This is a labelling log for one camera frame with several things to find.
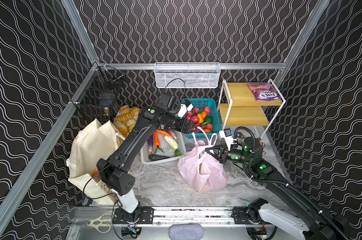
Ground white plastic vegetable basket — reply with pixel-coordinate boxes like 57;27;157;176
140;131;186;165

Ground pink plastic grocery bag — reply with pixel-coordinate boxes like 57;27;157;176
178;133;228;194

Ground cream canvas tote bag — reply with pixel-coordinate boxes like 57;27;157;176
66;119;126;205

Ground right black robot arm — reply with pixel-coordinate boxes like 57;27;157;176
205;127;350;240

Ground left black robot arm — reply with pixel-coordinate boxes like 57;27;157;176
97;93;196;214

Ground red apple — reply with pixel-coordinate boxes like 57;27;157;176
191;116;200;124

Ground purple eggplant right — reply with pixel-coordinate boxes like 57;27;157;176
166;128;178;141

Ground purple eggplant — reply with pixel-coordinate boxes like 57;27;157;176
166;128;178;141
147;136;154;155

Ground yellow pepper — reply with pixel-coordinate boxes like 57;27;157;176
197;114;204;124

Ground white green corn cob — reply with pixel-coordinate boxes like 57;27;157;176
164;135;179;150

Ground green round fruit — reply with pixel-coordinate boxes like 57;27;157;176
203;115;213;124

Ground teal plastic fruit basket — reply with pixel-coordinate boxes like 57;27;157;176
185;98;221;138

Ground orange carrot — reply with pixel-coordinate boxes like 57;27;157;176
154;130;172;152

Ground purple eggplant left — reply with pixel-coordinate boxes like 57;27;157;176
147;136;154;155

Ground dark cucumber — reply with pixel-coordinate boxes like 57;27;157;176
149;154;169;162

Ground bun back right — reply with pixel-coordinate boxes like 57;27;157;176
131;107;141;116

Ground white wooden two-tier shelf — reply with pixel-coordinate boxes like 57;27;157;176
217;79;286;139

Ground small white bun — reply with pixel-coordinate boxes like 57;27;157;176
125;119;137;127

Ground striped long bread back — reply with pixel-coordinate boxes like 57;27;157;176
114;113;134;123

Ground twisted bun back left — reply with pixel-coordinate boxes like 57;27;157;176
119;105;130;115

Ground purple Fox's candy bag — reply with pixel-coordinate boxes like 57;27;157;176
248;83;281;102

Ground grey foam pad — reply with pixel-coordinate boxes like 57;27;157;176
169;224;204;240

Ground white wire wall basket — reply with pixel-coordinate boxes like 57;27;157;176
154;62;221;89

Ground metal base rail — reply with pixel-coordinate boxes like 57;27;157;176
113;207;271;227

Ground black wire wall basket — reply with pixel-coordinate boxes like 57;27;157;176
75;63;126;124

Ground cream handled scissors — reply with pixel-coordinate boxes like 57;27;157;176
86;213;112;234

